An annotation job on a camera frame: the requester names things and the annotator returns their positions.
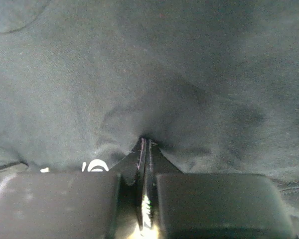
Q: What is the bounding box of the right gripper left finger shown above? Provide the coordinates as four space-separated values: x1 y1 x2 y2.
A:
0 138 146 239

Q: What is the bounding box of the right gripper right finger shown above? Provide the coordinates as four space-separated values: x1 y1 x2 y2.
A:
147 141 296 239

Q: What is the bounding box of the black t shirt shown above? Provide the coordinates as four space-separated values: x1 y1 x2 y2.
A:
0 0 299 237

